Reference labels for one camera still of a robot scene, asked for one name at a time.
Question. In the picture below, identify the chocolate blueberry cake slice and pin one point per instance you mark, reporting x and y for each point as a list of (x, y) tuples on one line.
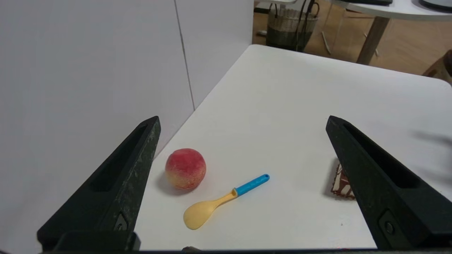
[(340, 186)]

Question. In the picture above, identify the white round-cornered table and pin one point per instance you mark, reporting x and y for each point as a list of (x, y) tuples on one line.
[(388, 8)]

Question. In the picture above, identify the red yellow peach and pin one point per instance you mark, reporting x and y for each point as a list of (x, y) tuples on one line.
[(185, 168)]

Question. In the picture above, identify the dark woven storage basket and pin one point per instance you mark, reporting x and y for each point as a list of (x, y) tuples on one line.
[(287, 30)]

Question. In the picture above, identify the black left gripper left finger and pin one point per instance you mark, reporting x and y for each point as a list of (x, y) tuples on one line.
[(113, 197)]

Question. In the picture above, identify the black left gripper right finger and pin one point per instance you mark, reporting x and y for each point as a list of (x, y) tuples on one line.
[(388, 190)]

